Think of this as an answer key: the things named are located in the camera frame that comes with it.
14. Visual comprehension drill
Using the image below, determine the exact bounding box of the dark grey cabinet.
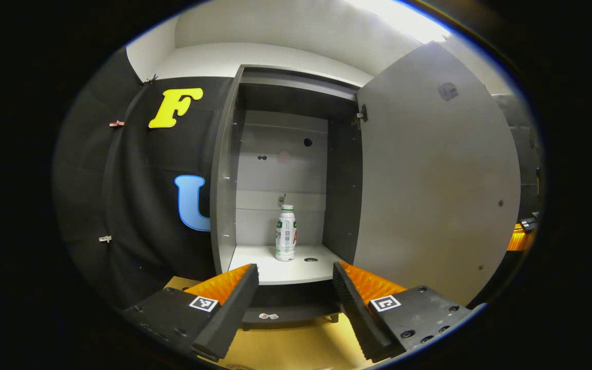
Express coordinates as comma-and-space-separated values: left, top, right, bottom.
210, 64, 375, 330

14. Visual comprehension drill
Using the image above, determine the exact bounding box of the black backdrop cloth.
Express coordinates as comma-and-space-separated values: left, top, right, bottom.
52, 49, 235, 309

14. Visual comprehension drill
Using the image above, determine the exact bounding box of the white plastic bottle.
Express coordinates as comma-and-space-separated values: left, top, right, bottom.
275, 205, 297, 262

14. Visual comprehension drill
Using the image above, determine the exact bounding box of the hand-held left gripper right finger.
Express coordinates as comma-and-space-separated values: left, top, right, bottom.
332, 260, 475, 363

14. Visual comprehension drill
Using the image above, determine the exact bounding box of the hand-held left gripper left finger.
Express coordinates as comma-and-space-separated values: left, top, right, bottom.
120, 263, 260, 361

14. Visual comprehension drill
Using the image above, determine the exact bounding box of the beige cabinet door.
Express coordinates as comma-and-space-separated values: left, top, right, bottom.
353, 41, 522, 306

